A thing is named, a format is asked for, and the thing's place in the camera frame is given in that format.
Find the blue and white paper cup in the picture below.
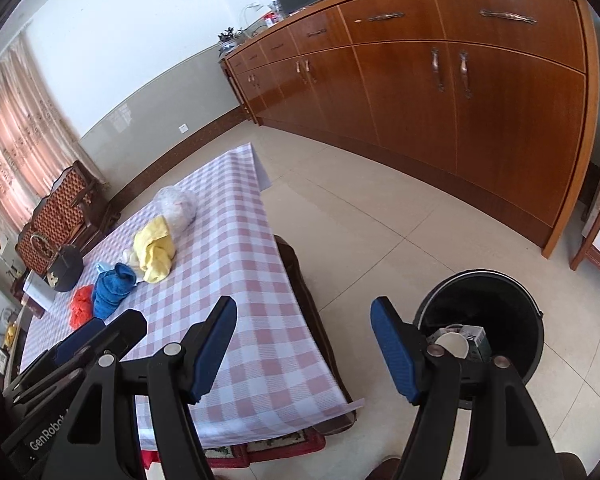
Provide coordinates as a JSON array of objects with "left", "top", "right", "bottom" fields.
[{"left": 432, "top": 332, "right": 468, "bottom": 358}]

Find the yellow cloth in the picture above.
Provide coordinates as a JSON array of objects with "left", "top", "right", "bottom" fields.
[{"left": 132, "top": 217, "right": 177, "bottom": 283}]

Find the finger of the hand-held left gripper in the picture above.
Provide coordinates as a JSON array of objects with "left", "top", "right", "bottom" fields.
[
  {"left": 2, "top": 309, "right": 149, "bottom": 406},
  {"left": 17, "top": 318, "right": 107, "bottom": 386}
]

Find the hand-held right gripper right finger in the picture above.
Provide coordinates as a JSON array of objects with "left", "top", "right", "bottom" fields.
[{"left": 370, "top": 296, "right": 566, "bottom": 480}]

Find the checkered tablecloth table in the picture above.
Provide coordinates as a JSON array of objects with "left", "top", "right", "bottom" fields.
[{"left": 20, "top": 143, "right": 366, "bottom": 453}]

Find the clear plastic bag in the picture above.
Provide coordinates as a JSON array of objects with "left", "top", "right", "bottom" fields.
[{"left": 154, "top": 186, "right": 199, "bottom": 231}]

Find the dark wooden table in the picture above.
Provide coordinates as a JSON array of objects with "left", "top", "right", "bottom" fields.
[{"left": 272, "top": 234, "right": 361, "bottom": 436}]

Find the red patterned rug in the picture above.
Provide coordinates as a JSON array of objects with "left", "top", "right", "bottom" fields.
[{"left": 140, "top": 430, "right": 326, "bottom": 471}]

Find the person's right shoe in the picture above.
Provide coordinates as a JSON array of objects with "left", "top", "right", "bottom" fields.
[{"left": 370, "top": 455, "right": 401, "bottom": 480}]

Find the white tea tin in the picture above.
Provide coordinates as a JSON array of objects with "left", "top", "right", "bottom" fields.
[{"left": 22, "top": 272, "right": 56, "bottom": 311}]

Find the brown wooden sideboard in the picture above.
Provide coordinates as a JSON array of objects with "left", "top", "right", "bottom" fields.
[{"left": 221, "top": 0, "right": 600, "bottom": 261}]

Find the potted plant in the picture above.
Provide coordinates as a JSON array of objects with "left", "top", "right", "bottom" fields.
[{"left": 217, "top": 27, "right": 241, "bottom": 53}]

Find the green and white carton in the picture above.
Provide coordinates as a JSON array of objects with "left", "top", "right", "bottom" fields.
[{"left": 450, "top": 325, "right": 491, "bottom": 361}]

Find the black trash bin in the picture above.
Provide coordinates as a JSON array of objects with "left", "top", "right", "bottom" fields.
[{"left": 415, "top": 269, "right": 546, "bottom": 408}]

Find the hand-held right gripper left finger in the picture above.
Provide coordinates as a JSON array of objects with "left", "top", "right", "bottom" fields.
[{"left": 62, "top": 295, "right": 238, "bottom": 480}]

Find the red cloth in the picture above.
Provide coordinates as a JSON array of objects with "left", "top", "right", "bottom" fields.
[{"left": 70, "top": 285, "right": 96, "bottom": 331}]

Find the low cabinet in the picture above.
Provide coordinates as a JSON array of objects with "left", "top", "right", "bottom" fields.
[{"left": 0, "top": 260, "right": 31, "bottom": 376}]

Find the pink embroidered curtain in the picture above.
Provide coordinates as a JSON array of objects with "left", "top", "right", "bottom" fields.
[{"left": 0, "top": 37, "right": 106, "bottom": 231}]

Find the black iron teapot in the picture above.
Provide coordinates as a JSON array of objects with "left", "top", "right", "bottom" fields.
[{"left": 30, "top": 234, "right": 84, "bottom": 292}]

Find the blue cloth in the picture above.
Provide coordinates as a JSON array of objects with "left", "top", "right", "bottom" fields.
[{"left": 92, "top": 261, "right": 138, "bottom": 320}]

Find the wooden sofa with orange cushions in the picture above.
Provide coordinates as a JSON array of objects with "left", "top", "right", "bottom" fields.
[{"left": 15, "top": 160, "right": 123, "bottom": 276}]

